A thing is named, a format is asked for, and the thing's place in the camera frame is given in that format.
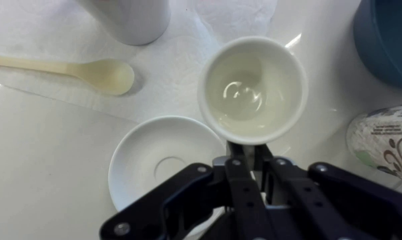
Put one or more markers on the small white saucer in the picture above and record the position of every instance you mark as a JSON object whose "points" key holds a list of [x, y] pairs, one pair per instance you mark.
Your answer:
{"points": [[151, 155]]}

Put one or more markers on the cream plastic spoon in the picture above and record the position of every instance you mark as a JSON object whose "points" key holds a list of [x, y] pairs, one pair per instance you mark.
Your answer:
{"points": [[98, 75]]}

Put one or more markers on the dark blue bowl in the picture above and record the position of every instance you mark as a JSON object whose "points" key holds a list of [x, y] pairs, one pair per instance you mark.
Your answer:
{"points": [[388, 40]]}

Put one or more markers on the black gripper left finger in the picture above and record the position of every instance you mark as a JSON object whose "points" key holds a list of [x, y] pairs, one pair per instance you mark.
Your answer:
{"points": [[201, 200]]}

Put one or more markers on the white mug red inside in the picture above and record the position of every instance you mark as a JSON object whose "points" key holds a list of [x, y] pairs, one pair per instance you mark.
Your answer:
{"points": [[131, 20]]}

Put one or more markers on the small white ceramic cup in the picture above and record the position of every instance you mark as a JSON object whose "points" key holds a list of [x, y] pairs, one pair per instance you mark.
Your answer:
{"points": [[253, 88]]}

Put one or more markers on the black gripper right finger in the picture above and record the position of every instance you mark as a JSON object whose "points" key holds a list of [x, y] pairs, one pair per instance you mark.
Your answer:
{"points": [[325, 200]]}

